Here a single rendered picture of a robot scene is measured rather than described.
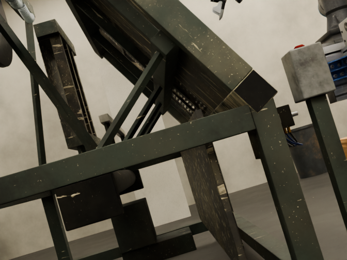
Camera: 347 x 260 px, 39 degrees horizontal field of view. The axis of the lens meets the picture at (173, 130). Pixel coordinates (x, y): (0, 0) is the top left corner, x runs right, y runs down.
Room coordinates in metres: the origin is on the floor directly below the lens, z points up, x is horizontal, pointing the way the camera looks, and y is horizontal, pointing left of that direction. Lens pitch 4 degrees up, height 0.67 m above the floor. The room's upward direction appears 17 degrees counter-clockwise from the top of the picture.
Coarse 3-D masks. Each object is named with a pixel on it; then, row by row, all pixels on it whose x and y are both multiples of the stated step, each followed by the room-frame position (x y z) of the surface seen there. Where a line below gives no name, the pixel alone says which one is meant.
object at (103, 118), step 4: (100, 116) 2.56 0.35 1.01; (104, 116) 2.56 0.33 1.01; (108, 116) 2.59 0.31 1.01; (100, 120) 2.56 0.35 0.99; (104, 120) 2.56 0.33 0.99; (108, 120) 2.56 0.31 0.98; (112, 120) 2.77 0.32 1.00; (120, 128) 3.35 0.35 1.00; (120, 132) 3.40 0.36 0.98; (124, 132) 3.76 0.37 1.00; (124, 136) 3.85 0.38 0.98
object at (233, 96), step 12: (252, 72) 1.69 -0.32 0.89; (240, 84) 1.68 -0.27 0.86; (252, 84) 1.69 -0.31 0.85; (264, 84) 1.69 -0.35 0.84; (228, 96) 1.80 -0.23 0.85; (240, 96) 1.68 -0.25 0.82; (252, 96) 1.69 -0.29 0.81; (264, 96) 1.69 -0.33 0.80; (216, 108) 2.18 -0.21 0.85; (228, 108) 1.98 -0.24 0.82; (252, 108) 1.69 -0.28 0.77
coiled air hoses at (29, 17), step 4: (8, 0) 3.05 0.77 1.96; (12, 0) 3.09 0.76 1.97; (16, 0) 3.16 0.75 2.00; (20, 0) 3.30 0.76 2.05; (12, 4) 3.17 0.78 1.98; (16, 4) 3.18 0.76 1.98; (20, 4) 3.23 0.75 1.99; (24, 4) 3.44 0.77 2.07; (16, 8) 3.24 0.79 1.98; (20, 8) 3.28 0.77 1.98; (24, 8) 3.48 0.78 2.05; (20, 12) 3.44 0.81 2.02; (24, 12) 3.45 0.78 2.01; (28, 12) 3.47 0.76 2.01; (24, 16) 3.47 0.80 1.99; (28, 16) 3.49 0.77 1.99; (32, 16) 3.54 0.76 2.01; (28, 20) 3.53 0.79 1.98; (32, 20) 3.57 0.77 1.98
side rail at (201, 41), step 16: (144, 0) 1.68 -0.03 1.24; (160, 0) 1.68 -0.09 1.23; (176, 0) 1.68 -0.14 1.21; (160, 16) 1.68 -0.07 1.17; (176, 16) 1.68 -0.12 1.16; (192, 16) 1.68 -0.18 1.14; (176, 32) 1.68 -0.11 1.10; (192, 32) 1.68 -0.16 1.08; (208, 32) 1.68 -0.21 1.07; (192, 48) 1.68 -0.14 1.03; (208, 48) 1.68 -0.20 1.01; (224, 48) 1.69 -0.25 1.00; (208, 64) 1.68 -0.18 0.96; (224, 64) 1.69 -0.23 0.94; (240, 64) 1.69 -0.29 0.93; (224, 80) 1.69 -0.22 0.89; (240, 80) 1.69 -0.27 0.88
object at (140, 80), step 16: (0, 16) 2.63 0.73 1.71; (32, 32) 3.79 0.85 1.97; (16, 48) 2.62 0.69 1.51; (32, 48) 3.78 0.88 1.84; (32, 64) 2.62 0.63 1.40; (32, 80) 3.77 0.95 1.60; (48, 80) 2.64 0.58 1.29; (144, 80) 1.78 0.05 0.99; (32, 96) 3.79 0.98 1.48; (48, 96) 2.65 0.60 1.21; (128, 96) 1.79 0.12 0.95; (64, 112) 2.63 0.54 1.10; (128, 112) 1.78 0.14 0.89; (144, 112) 2.51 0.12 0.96; (160, 112) 3.70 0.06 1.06; (80, 128) 2.63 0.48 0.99; (112, 128) 1.77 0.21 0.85; (144, 128) 3.15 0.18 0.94; (96, 144) 2.65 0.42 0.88
